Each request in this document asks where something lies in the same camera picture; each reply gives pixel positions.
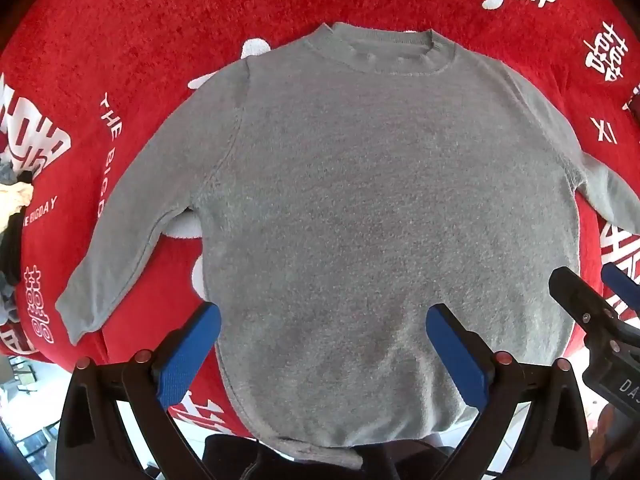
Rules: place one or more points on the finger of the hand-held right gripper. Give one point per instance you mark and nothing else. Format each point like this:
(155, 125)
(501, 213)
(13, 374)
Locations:
(575, 292)
(622, 285)

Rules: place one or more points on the red printed blanket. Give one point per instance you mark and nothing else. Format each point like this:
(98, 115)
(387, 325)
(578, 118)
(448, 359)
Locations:
(125, 35)

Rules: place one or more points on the grey knit sweater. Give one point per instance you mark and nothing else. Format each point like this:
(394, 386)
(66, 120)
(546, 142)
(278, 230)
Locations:
(375, 185)

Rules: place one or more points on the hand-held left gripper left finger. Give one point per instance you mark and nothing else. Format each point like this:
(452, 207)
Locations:
(187, 355)

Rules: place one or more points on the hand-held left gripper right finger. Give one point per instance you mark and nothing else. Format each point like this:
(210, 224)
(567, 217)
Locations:
(457, 355)

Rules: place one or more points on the person's dark clothing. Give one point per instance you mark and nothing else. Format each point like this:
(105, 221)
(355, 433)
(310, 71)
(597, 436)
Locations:
(235, 460)

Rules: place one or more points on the pile of mixed clothes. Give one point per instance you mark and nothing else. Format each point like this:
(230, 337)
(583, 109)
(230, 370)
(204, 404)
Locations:
(12, 200)

